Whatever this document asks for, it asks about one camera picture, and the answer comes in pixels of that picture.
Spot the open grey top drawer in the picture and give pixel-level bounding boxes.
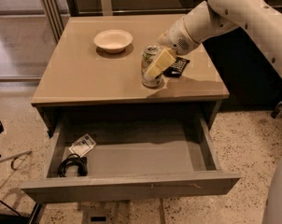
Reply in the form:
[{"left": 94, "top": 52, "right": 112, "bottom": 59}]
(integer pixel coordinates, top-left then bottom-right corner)
[{"left": 21, "top": 115, "right": 240, "bottom": 203}]

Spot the grey cabinet with tan top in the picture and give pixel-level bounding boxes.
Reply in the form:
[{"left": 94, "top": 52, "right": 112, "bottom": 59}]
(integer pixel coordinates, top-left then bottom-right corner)
[{"left": 32, "top": 15, "right": 229, "bottom": 130}]

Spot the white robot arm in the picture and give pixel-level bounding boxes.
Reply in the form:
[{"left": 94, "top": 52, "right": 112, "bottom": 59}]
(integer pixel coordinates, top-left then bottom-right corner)
[{"left": 158, "top": 0, "right": 282, "bottom": 224}]

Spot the black coiled cable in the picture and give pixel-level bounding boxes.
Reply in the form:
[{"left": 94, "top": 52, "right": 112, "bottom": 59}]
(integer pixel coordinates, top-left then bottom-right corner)
[{"left": 57, "top": 153, "right": 89, "bottom": 178}]

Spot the black snack bar wrapper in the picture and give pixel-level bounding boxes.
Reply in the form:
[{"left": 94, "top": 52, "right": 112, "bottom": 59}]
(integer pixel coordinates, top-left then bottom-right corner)
[{"left": 162, "top": 57, "right": 190, "bottom": 77}]

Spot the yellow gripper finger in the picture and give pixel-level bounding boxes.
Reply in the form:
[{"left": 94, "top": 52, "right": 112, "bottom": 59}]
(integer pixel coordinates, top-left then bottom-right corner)
[
  {"left": 146, "top": 49, "right": 176, "bottom": 78},
  {"left": 157, "top": 32, "right": 167, "bottom": 47}
]

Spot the white paper bowl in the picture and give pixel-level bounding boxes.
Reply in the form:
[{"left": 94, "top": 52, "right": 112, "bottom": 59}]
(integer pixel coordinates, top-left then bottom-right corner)
[{"left": 93, "top": 30, "right": 133, "bottom": 54}]

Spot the green and white 7up can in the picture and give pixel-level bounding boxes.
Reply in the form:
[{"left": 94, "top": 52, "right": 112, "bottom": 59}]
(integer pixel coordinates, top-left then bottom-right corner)
[{"left": 141, "top": 45, "right": 162, "bottom": 88}]

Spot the white tag in plastic bag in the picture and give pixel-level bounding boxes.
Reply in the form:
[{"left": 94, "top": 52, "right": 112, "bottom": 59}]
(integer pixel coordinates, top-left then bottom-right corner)
[{"left": 69, "top": 133, "right": 96, "bottom": 157}]

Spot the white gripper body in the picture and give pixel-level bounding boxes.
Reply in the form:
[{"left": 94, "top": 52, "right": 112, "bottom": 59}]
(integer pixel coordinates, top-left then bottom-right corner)
[{"left": 164, "top": 17, "right": 199, "bottom": 55}]

